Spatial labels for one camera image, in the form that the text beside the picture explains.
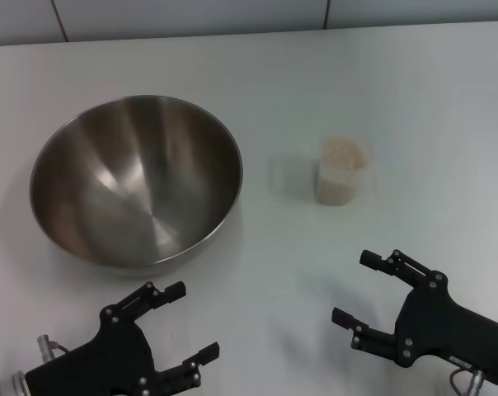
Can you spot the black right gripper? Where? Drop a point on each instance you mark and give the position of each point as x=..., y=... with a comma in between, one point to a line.
x=438, y=326

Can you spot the clear plastic measuring cup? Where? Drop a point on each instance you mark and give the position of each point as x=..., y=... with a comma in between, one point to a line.
x=340, y=183

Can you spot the white rice grains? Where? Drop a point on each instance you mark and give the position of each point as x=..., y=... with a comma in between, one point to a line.
x=341, y=156

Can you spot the stainless steel mixing bowl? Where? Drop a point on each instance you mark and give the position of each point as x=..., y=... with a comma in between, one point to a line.
x=137, y=185

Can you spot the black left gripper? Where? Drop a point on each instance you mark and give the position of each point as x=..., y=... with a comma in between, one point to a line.
x=109, y=363

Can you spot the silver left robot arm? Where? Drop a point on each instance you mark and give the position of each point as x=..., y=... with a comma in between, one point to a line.
x=12, y=383

